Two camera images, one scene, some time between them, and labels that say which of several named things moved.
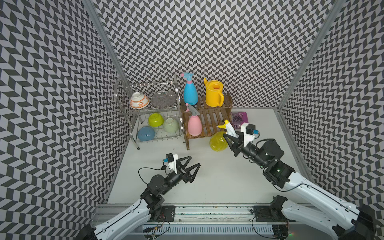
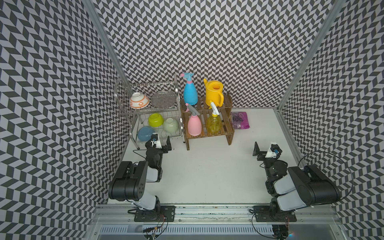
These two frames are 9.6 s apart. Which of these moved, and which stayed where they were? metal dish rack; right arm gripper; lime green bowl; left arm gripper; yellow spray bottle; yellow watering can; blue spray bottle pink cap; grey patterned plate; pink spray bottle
Moved: left arm gripper; yellow spray bottle; right arm gripper
Stayed: lime green bowl; pink spray bottle; metal dish rack; blue spray bottle pink cap; yellow watering can; grey patterned plate
